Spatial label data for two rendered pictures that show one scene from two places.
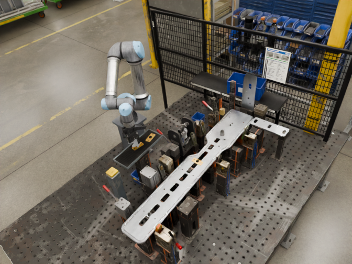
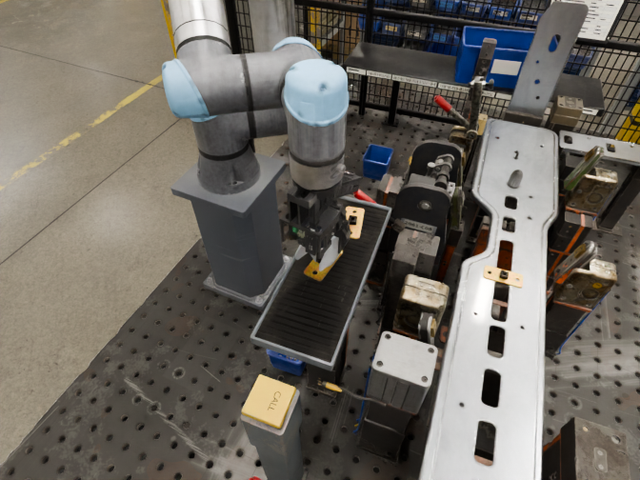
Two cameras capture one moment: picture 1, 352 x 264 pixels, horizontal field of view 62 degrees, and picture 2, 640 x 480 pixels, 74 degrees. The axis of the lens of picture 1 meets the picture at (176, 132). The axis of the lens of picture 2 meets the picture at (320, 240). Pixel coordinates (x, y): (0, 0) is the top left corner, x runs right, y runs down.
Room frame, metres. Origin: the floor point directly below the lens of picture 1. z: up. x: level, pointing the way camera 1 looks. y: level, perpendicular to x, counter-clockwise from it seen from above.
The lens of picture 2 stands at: (1.03, 0.47, 1.76)
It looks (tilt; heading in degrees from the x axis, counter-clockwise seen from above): 48 degrees down; 338
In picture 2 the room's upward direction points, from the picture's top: straight up
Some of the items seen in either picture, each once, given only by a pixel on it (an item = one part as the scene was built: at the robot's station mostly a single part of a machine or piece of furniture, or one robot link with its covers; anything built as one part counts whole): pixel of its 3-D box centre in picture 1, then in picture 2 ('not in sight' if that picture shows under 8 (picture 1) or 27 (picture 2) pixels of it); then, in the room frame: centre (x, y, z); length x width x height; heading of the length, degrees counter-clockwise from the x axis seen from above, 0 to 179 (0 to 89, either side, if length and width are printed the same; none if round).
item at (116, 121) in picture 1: (133, 136); (241, 230); (1.87, 0.37, 0.90); 0.21 x 0.21 x 0.40; 43
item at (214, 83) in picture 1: (235, 90); (467, 75); (2.21, -0.59, 1.01); 0.90 x 0.22 x 0.03; 47
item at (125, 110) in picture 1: (126, 112); (315, 111); (1.47, 0.30, 1.48); 0.09 x 0.08 x 0.11; 171
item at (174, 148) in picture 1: (174, 163); (406, 291); (1.52, 0.04, 0.89); 0.13 x 0.11 x 0.38; 47
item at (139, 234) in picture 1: (196, 164); (505, 285); (1.39, -0.12, 1.00); 1.38 x 0.22 x 0.02; 137
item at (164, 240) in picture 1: (168, 247); not in sight; (0.85, 0.13, 0.88); 0.15 x 0.11 x 0.36; 47
